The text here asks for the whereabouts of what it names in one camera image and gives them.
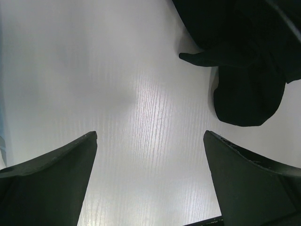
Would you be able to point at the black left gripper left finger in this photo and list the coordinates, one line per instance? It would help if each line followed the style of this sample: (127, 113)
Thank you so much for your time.
(48, 190)

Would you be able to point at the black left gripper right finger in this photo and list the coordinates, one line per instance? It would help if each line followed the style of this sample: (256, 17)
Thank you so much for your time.
(252, 190)

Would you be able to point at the black t-shirt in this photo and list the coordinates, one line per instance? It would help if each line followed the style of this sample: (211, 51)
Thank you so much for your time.
(256, 46)

